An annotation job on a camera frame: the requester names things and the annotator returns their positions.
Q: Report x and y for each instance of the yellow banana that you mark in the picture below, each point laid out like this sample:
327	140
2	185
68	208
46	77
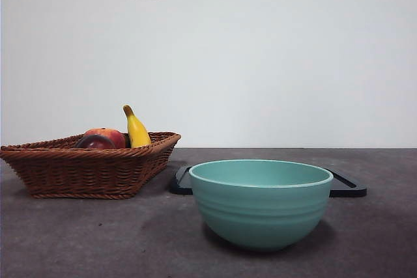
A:
137	131

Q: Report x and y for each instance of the brown wicker basket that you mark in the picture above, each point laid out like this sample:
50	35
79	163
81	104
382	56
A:
81	174

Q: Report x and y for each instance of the red and yellow apple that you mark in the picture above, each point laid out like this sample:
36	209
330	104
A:
104	132

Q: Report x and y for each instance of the black rectangular tray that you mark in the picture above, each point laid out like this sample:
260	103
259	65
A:
180	185

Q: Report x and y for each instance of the dark red plum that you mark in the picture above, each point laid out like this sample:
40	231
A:
96	143

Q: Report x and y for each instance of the teal bowl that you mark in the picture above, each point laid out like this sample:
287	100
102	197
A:
260	213

